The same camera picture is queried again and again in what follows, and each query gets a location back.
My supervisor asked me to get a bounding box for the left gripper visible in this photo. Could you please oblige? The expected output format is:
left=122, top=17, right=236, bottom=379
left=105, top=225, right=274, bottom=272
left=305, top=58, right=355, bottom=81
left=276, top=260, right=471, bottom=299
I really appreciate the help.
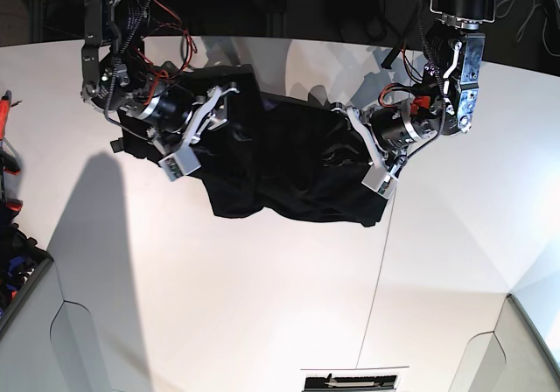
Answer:
left=321, top=102, right=408, bottom=178

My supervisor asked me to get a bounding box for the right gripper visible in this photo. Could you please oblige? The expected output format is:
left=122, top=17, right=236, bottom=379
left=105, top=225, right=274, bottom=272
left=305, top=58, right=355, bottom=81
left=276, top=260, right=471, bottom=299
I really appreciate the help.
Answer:
left=150, top=82, right=241, bottom=156

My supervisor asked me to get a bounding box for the black printed t-shirt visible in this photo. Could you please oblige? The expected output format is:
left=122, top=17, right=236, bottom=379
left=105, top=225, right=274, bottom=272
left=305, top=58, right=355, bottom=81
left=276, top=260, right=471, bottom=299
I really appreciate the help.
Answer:
left=111, top=61, right=390, bottom=229

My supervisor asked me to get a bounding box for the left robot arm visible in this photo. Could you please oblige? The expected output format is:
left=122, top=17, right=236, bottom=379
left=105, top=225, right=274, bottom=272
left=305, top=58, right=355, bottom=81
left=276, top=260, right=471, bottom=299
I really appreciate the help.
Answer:
left=332, top=0, right=496, bottom=186

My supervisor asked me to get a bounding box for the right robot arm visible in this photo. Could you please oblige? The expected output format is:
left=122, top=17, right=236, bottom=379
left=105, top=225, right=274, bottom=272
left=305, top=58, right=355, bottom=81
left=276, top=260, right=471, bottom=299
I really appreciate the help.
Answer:
left=81, top=0, right=247, bottom=163

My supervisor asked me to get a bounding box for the black white label plate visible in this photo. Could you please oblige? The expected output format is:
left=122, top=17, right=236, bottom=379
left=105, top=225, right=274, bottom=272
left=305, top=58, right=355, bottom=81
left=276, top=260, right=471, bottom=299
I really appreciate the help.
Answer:
left=301, top=366, right=409, bottom=392

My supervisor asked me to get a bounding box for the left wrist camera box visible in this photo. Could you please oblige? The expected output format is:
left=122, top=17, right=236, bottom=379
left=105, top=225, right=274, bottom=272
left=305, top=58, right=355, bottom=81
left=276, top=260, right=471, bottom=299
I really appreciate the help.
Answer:
left=361, top=165, right=398, bottom=200

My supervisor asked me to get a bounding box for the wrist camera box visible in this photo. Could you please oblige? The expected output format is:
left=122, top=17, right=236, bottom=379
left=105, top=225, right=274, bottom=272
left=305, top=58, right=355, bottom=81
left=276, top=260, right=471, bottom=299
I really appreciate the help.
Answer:
left=361, top=165, right=398, bottom=200
left=158, top=144, right=201, bottom=181

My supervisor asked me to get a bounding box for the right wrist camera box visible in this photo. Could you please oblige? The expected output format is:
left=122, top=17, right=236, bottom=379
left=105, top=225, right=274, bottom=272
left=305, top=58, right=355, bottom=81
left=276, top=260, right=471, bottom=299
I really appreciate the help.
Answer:
left=158, top=144, right=201, bottom=181

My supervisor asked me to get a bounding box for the orange handled tool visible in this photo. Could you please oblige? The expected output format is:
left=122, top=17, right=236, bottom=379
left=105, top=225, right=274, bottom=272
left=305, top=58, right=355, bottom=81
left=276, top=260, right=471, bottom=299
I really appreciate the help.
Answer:
left=0, top=90, right=23, bottom=179

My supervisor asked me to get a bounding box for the grey cable bundle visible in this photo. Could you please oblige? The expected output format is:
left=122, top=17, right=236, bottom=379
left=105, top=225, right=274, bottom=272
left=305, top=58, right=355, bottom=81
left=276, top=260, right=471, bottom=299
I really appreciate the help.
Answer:
left=493, top=0, right=560, bottom=56

